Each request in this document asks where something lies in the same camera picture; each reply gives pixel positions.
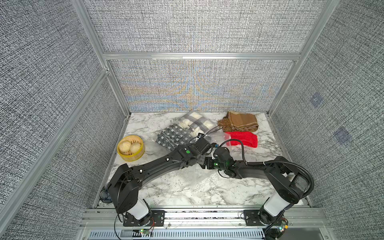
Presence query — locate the white vacuum bag valve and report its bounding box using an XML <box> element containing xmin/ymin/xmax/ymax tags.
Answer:
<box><xmin>194</xmin><ymin>128</ymin><xmax>205</xmax><ymax>136</ymax></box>

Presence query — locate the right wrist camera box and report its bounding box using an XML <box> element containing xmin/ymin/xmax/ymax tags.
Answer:
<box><xmin>214</xmin><ymin>147</ymin><xmax>232</xmax><ymax>163</ymax></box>

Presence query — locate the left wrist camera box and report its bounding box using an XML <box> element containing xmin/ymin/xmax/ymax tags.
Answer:
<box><xmin>194</xmin><ymin>137</ymin><xmax>212</xmax><ymax>155</ymax></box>

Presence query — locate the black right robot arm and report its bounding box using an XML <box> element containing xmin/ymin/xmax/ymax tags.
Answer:
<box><xmin>200</xmin><ymin>156</ymin><xmax>315</xmax><ymax>227</ymax></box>

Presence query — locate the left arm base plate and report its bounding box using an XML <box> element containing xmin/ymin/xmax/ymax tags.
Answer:
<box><xmin>123</xmin><ymin>210</ymin><xmax>166</xmax><ymax>227</ymax></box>

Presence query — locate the red knitted scarf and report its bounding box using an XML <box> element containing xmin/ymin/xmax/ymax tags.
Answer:
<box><xmin>225</xmin><ymin>132</ymin><xmax>258</xmax><ymax>148</ymax></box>

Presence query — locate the black white knitted scarf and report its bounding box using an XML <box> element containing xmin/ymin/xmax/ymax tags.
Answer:
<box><xmin>155</xmin><ymin>124</ymin><xmax>192</xmax><ymax>151</ymax></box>

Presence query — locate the yellow-rimmed bamboo steamer basket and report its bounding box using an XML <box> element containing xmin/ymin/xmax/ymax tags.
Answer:
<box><xmin>117</xmin><ymin>135</ymin><xmax>146</xmax><ymax>162</ymax></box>

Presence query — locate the left white steamed bun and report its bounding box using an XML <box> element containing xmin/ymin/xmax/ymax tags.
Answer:
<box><xmin>119</xmin><ymin>141</ymin><xmax>132</xmax><ymax>155</ymax></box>

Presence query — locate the white steamed bun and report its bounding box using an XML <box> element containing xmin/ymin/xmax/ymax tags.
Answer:
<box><xmin>119</xmin><ymin>141</ymin><xmax>132</xmax><ymax>155</ymax></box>
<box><xmin>130</xmin><ymin>143</ymin><xmax>142</xmax><ymax>154</ymax></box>

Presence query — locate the cream grey plaid scarf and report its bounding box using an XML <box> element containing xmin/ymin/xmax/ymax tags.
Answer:
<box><xmin>177</xmin><ymin>110</ymin><xmax>216</xmax><ymax>137</ymax></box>

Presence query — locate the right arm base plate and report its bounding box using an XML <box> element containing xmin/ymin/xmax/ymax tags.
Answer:
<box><xmin>241</xmin><ymin>210</ymin><xmax>288</xmax><ymax>227</ymax></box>

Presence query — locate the brown fringed scarf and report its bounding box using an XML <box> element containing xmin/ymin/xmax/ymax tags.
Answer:
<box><xmin>218</xmin><ymin>111</ymin><xmax>259</xmax><ymax>132</ymax></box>

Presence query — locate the clear plastic vacuum bag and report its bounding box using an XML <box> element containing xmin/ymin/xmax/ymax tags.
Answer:
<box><xmin>142</xmin><ymin>110</ymin><xmax>231</xmax><ymax>165</ymax></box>

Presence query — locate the right white steamed bun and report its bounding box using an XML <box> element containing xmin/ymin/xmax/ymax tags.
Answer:
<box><xmin>130</xmin><ymin>143</ymin><xmax>142</xmax><ymax>154</ymax></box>

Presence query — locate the aluminium front rail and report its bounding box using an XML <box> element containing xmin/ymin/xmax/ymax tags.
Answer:
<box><xmin>80</xmin><ymin>206</ymin><xmax>330</xmax><ymax>229</ymax></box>

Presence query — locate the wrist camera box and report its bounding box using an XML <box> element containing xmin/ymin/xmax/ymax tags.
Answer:
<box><xmin>194</xmin><ymin>137</ymin><xmax>212</xmax><ymax>155</ymax></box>
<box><xmin>214</xmin><ymin>147</ymin><xmax>232</xmax><ymax>163</ymax></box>

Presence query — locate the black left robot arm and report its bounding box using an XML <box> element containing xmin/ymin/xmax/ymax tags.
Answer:
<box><xmin>107</xmin><ymin>144</ymin><xmax>211</xmax><ymax>221</ymax></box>

